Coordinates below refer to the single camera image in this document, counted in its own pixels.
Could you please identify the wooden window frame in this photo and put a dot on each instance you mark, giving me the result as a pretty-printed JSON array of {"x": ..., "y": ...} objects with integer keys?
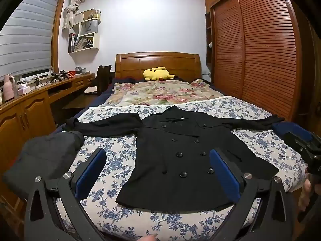
[{"x": 57, "y": 30}]

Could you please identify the black button coat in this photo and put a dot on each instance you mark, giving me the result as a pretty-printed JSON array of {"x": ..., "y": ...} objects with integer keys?
[{"x": 173, "y": 155}]

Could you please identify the person's left hand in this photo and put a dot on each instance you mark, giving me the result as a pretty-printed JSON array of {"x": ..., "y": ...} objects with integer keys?
[{"x": 150, "y": 238}]

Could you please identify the navy folded cloth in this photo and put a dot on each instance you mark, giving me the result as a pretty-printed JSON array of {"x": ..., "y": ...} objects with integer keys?
[{"x": 283, "y": 128}]

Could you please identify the dark grey folded clothes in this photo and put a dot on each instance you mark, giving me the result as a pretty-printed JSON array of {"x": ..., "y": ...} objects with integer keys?
[{"x": 42, "y": 160}]

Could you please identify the grey metal bowl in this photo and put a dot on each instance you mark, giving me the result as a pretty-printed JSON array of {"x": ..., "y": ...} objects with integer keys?
[{"x": 80, "y": 70}]

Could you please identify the wooden louvered wardrobe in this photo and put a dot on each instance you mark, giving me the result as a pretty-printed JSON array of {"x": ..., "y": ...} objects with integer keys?
[{"x": 263, "y": 42}]

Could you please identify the white wall shelf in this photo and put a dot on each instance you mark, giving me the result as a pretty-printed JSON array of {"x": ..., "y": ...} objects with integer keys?
[{"x": 94, "y": 41}]

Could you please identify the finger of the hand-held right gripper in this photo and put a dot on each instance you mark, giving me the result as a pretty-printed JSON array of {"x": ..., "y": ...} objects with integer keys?
[{"x": 296, "y": 139}]

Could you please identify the wooden desk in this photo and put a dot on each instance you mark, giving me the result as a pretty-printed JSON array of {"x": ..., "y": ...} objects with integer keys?
[{"x": 32, "y": 105}]

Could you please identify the person's right hand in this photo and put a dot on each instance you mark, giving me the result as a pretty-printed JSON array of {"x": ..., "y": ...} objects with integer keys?
[{"x": 307, "y": 195}]

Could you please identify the white paper bag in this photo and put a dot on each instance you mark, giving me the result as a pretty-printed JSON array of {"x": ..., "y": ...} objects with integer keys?
[{"x": 88, "y": 28}]

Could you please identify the yellow plush toy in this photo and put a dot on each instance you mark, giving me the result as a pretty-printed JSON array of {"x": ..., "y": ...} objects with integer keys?
[{"x": 156, "y": 74}]

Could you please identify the pink floral quilt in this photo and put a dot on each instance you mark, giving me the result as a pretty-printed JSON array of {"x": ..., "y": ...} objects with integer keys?
[{"x": 163, "y": 93}]

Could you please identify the black binders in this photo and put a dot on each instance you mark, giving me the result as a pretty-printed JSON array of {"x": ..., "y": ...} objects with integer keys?
[{"x": 72, "y": 42}]

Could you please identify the wooden bed headboard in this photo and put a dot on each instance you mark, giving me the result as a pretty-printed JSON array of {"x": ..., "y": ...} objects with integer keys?
[{"x": 160, "y": 61}]

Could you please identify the dark wooden chair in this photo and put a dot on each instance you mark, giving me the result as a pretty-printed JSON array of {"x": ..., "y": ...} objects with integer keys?
[{"x": 101, "y": 80}]

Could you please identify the white tissue box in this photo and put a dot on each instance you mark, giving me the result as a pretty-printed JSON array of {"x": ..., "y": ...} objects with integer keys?
[{"x": 24, "y": 89}]

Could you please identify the pink vase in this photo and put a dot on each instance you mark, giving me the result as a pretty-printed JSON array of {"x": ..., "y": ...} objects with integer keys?
[{"x": 9, "y": 87}]

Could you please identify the black charger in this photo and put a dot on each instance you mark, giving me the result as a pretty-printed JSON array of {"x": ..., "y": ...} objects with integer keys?
[{"x": 38, "y": 82}]

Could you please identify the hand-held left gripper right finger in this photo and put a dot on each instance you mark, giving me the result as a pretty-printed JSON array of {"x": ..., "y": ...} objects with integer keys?
[{"x": 225, "y": 178}]

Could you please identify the grey window blind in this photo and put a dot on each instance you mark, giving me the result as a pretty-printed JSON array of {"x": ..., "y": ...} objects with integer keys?
[{"x": 27, "y": 35}]

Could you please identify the tied beige curtain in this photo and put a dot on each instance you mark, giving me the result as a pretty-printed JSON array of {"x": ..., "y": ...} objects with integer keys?
[{"x": 71, "y": 10}]

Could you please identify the blue floral bed sheet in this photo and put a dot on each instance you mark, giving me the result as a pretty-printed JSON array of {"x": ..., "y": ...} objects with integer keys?
[{"x": 112, "y": 155}]

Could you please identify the red basket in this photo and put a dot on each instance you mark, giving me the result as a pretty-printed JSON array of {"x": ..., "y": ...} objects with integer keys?
[{"x": 71, "y": 74}]

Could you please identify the black gadget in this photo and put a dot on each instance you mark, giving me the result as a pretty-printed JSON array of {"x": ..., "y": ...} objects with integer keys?
[{"x": 59, "y": 76}]

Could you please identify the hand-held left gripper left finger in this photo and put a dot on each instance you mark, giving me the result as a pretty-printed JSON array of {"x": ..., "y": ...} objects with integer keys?
[{"x": 87, "y": 178}]

